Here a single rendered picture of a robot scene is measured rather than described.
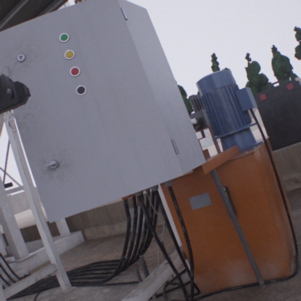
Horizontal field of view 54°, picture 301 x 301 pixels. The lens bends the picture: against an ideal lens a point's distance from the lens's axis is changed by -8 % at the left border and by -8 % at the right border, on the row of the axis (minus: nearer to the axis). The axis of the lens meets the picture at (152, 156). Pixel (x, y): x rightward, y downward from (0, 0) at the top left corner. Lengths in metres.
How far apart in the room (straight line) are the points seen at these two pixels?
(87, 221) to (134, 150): 3.61
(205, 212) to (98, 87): 0.83
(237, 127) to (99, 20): 0.92
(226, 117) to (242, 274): 0.77
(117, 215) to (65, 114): 3.24
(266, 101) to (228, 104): 1.76
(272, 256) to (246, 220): 0.21
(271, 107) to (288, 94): 0.22
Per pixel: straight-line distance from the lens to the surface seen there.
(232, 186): 1.44
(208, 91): 1.65
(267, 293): 1.48
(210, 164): 1.19
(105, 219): 4.24
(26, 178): 2.42
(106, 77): 0.93
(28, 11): 7.74
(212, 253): 1.57
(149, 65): 1.01
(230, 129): 1.62
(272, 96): 3.36
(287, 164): 3.15
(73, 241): 4.41
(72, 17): 1.02
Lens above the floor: 0.71
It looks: 1 degrees up
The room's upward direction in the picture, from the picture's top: 20 degrees counter-clockwise
